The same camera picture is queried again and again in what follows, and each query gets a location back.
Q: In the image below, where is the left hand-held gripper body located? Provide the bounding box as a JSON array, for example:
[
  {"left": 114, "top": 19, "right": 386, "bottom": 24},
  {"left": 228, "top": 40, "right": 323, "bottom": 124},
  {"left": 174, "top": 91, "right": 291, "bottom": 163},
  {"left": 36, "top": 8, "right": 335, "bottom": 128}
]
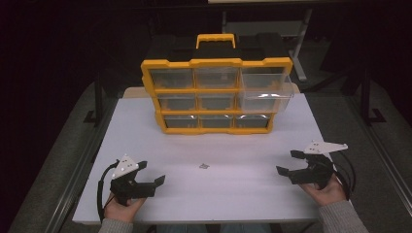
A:
[{"left": 109, "top": 153, "right": 157, "bottom": 207}]

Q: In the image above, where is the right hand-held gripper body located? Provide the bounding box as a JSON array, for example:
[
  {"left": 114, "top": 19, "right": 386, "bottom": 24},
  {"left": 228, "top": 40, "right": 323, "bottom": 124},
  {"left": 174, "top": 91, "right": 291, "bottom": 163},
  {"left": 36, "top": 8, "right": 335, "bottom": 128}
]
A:
[{"left": 289, "top": 140, "right": 350, "bottom": 191}]

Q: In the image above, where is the single transparent pull-out bin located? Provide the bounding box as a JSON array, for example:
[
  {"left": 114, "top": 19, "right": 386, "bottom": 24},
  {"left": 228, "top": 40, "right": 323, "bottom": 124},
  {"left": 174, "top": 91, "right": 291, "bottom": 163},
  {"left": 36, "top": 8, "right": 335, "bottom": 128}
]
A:
[{"left": 238, "top": 73, "right": 295, "bottom": 115}]

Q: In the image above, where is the yellow and black drawer organizer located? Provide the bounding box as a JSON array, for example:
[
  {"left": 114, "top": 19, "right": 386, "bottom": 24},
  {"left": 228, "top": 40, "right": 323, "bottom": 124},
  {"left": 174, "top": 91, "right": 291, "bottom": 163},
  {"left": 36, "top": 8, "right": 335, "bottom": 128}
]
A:
[{"left": 140, "top": 33, "right": 294, "bottom": 136}]

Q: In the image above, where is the person's left hand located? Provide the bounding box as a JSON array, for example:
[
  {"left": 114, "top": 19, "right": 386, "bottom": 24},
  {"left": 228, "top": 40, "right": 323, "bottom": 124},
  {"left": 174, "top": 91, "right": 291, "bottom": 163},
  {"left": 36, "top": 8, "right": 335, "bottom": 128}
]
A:
[{"left": 103, "top": 191, "right": 148, "bottom": 224}]

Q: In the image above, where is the person's right hand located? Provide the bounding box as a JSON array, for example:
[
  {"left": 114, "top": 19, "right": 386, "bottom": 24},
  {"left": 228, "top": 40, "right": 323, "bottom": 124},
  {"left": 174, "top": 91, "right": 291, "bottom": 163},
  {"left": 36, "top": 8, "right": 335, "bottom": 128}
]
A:
[{"left": 298, "top": 181, "right": 348, "bottom": 208}]

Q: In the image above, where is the black metal stand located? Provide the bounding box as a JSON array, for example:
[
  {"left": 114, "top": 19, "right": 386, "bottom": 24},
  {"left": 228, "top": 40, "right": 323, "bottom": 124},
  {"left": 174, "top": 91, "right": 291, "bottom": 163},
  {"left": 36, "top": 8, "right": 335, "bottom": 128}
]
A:
[
  {"left": 83, "top": 77, "right": 105, "bottom": 126},
  {"left": 360, "top": 66, "right": 387, "bottom": 126}
]

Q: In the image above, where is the grid of clear small drawers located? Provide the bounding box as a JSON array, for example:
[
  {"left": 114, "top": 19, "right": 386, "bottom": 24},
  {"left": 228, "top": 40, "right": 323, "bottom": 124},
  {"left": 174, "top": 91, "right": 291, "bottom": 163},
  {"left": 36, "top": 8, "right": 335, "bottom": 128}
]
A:
[{"left": 149, "top": 67, "right": 272, "bottom": 129}]

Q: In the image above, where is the white metal stand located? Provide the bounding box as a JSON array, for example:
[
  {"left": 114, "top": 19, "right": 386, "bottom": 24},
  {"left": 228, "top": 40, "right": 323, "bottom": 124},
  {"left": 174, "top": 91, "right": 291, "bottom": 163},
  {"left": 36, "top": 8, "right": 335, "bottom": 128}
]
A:
[{"left": 221, "top": 7, "right": 314, "bottom": 83}]

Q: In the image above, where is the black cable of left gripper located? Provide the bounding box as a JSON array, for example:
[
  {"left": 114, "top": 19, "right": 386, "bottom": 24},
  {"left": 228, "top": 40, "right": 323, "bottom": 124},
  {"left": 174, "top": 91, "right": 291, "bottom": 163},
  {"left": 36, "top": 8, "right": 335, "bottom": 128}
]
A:
[{"left": 95, "top": 158, "right": 121, "bottom": 223}]

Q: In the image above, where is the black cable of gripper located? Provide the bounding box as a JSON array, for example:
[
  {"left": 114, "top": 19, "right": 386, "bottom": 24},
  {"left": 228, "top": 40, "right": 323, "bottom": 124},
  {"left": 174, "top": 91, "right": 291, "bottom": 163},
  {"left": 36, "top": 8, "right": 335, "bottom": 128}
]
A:
[
  {"left": 332, "top": 150, "right": 358, "bottom": 202},
  {"left": 95, "top": 158, "right": 121, "bottom": 223}
]

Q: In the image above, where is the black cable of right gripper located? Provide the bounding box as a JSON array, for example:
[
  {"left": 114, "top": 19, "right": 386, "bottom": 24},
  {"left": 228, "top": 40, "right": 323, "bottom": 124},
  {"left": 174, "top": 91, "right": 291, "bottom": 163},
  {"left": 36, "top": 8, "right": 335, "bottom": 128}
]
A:
[{"left": 332, "top": 150, "right": 358, "bottom": 202}]

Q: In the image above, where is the aluminium frame rail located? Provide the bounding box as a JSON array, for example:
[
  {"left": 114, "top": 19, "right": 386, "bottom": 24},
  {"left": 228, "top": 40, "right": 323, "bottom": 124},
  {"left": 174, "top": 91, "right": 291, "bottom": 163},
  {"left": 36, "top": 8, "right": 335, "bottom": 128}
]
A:
[
  {"left": 342, "top": 95, "right": 412, "bottom": 210},
  {"left": 44, "top": 96, "right": 119, "bottom": 233}
]

